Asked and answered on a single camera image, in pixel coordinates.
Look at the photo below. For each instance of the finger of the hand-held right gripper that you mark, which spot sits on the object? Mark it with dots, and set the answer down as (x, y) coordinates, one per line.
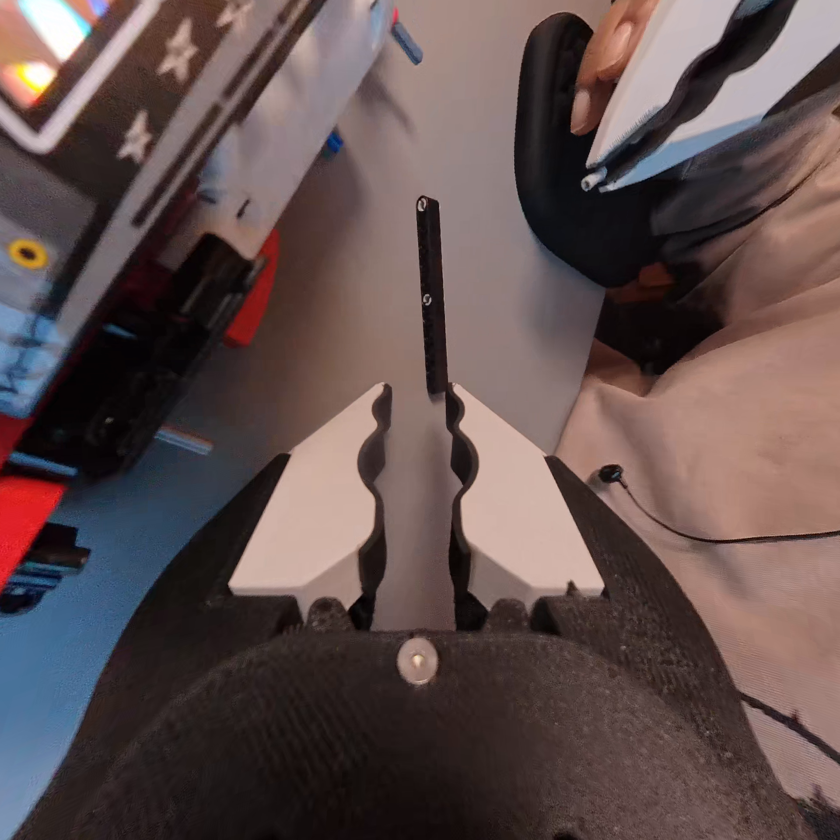
(663, 59)
(754, 98)

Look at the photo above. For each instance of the black textured chair armrest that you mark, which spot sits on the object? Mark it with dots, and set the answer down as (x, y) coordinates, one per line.
(564, 197)

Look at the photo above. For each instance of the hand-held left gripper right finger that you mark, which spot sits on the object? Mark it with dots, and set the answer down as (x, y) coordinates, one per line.
(525, 518)

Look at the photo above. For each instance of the long black lego beam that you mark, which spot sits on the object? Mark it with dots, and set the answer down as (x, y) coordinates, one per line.
(433, 341)

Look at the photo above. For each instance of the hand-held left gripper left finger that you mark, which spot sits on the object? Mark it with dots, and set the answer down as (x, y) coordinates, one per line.
(302, 518)

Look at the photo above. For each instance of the lego race car model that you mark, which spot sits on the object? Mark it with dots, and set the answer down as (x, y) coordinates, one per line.
(131, 197)

